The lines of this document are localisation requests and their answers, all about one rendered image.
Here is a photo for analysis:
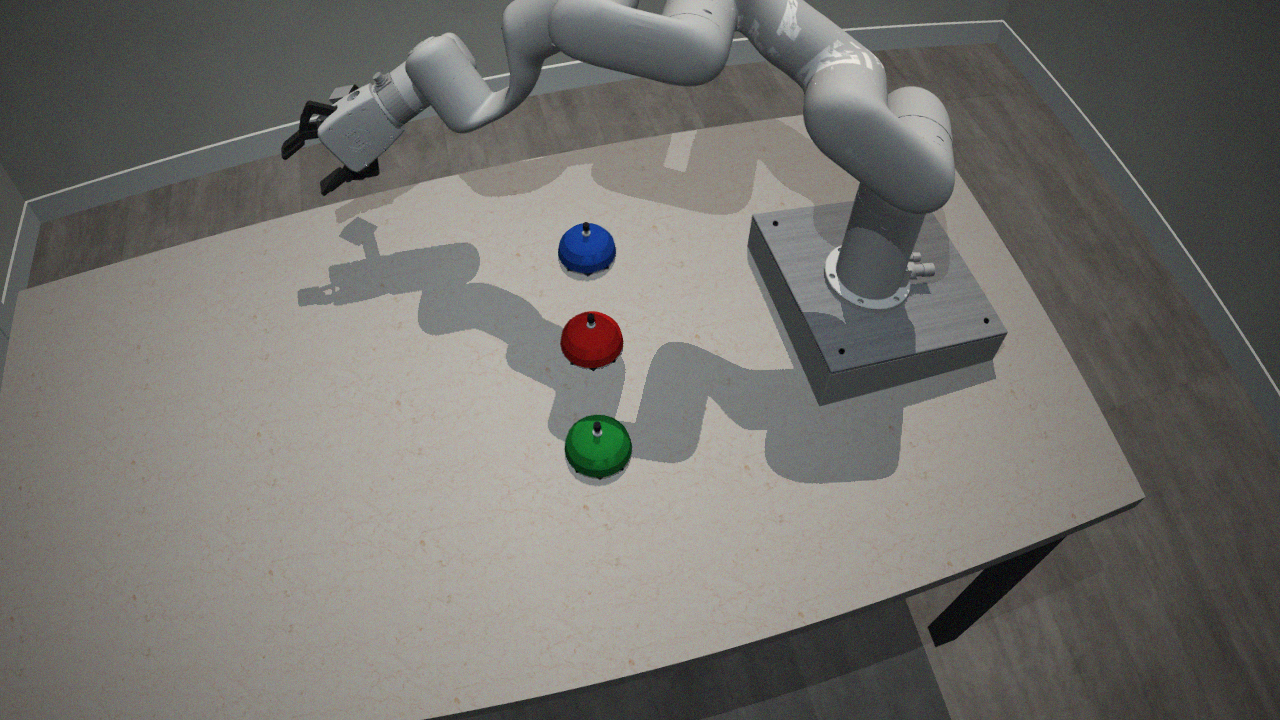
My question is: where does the green dome bell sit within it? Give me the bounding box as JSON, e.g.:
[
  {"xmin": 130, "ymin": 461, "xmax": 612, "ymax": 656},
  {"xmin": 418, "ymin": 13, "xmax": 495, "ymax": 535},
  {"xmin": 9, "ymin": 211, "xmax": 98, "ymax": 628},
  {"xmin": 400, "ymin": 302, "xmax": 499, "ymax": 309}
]
[{"xmin": 564, "ymin": 415, "xmax": 632, "ymax": 480}]

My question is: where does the red dome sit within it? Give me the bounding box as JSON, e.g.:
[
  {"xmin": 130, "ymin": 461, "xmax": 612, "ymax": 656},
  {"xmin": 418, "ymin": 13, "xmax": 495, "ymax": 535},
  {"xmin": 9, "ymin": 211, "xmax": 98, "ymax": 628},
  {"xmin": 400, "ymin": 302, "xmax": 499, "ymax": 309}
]
[{"xmin": 561, "ymin": 311, "xmax": 623, "ymax": 372}]

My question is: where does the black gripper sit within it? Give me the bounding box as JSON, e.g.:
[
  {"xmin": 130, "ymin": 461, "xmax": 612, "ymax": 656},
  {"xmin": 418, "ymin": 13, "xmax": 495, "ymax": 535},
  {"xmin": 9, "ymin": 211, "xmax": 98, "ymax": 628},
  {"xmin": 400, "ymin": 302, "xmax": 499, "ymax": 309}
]
[{"xmin": 282, "ymin": 83, "xmax": 406, "ymax": 196}]

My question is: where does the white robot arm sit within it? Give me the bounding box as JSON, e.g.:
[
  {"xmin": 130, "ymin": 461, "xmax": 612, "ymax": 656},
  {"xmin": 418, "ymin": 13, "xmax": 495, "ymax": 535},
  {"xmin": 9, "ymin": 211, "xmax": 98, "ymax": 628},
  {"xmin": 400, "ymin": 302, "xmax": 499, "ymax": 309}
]
[{"xmin": 372, "ymin": 0, "xmax": 955, "ymax": 313}]

